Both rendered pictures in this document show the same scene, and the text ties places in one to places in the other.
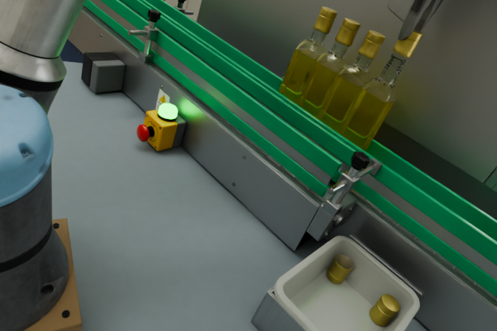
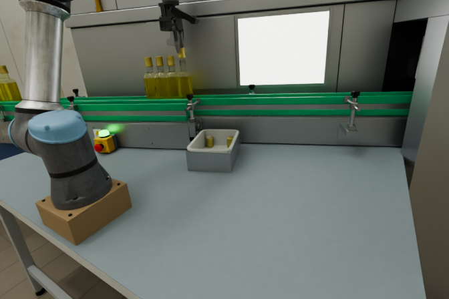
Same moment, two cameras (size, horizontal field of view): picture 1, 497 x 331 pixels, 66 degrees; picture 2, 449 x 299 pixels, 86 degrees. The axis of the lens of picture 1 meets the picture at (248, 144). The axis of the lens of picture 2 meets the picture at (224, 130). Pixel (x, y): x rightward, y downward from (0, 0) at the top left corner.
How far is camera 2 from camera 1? 0.45 m
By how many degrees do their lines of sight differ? 21
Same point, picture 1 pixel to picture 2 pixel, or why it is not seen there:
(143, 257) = (133, 177)
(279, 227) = (180, 145)
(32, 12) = (47, 85)
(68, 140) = not seen: hidden behind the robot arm
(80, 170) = not seen: hidden behind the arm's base
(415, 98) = (198, 73)
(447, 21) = (191, 41)
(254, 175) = (158, 132)
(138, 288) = (138, 184)
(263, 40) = (127, 89)
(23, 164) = (80, 121)
